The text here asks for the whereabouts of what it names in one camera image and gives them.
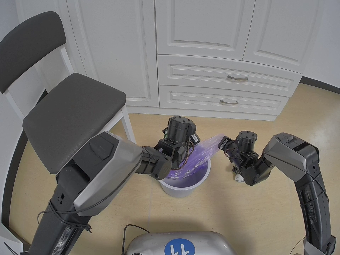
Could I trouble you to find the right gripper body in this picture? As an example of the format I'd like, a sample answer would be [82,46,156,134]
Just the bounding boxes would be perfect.
[218,136,239,157]

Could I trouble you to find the purple plastic bag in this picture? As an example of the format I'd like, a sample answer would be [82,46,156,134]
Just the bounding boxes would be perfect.
[166,133,226,181]

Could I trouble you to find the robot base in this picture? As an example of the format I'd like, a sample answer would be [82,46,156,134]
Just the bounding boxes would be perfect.
[128,231,237,255]

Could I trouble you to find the white trash bin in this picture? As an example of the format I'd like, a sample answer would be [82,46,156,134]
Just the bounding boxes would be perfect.
[159,157,211,198]

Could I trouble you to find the white wardrobe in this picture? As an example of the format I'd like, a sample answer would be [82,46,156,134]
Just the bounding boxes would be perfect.
[15,0,327,122]

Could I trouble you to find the white chair with grey pads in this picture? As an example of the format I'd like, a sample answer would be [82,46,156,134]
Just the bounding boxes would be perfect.
[0,11,140,175]

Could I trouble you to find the black cable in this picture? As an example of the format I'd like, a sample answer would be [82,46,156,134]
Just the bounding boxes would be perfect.
[288,237,308,255]
[122,224,150,255]

